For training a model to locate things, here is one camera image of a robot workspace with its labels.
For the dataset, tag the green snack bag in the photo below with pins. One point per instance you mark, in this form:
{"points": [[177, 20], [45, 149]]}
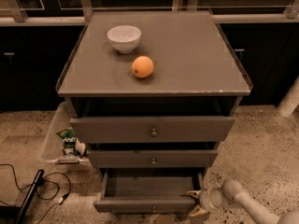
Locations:
{"points": [[69, 140]]}

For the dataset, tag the grey middle drawer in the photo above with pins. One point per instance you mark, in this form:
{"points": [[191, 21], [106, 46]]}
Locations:
{"points": [[152, 158]]}

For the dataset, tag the orange fruit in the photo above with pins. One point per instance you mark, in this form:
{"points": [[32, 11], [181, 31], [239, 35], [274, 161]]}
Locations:
{"points": [[142, 67]]}

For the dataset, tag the metal railing frame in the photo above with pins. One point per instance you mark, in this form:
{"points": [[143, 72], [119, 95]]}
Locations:
{"points": [[78, 12]]}

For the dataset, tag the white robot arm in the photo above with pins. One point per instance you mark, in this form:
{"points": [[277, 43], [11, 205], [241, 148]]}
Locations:
{"points": [[233, 195]]}

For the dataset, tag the grey bottom drawer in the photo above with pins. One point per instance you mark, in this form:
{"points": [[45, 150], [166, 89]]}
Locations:
{"points": [[148, 190]]}

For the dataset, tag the grey top drawer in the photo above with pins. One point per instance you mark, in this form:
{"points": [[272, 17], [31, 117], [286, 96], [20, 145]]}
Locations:
{"points": [[152, 129]]}

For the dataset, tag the grey drawer cabinet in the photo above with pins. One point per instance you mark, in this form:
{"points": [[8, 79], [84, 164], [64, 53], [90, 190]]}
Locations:
{"points": [[195, 74]]}

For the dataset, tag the black bar stand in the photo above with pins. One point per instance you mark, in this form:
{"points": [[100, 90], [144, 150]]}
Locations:
{"points": [[29, 197]]}

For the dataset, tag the white post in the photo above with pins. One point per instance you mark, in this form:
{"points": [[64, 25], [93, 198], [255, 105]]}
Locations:
{"points": [[290, 101]]}

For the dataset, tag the clear plastic bin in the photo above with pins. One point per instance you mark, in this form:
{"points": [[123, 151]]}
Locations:
{"points": [[52, 148]]}

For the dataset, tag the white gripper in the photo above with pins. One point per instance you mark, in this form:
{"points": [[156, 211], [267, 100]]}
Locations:
{"points": [[205, 199]]}

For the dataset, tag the white ceramic bowl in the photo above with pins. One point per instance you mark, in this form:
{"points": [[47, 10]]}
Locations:
{"points": [[124, 38]]}

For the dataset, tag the grey drawer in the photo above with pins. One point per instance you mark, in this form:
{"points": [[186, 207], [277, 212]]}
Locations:
{"points": [[152, 158], [152, 129], [148, 190]]}

